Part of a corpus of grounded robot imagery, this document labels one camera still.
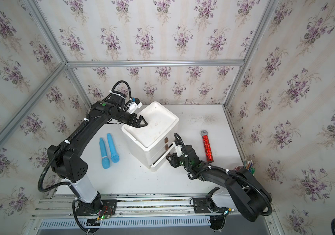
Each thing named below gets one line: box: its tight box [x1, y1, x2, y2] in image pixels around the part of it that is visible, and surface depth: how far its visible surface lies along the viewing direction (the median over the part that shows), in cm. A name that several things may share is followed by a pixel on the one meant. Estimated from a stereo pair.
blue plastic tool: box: [106, 133, 120, 164], surface depth 93 cm
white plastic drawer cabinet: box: [121, 101, 180, 170], surface depth 77 cm
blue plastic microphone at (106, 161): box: [98, 137, 111, 170], surface depth 89 cm
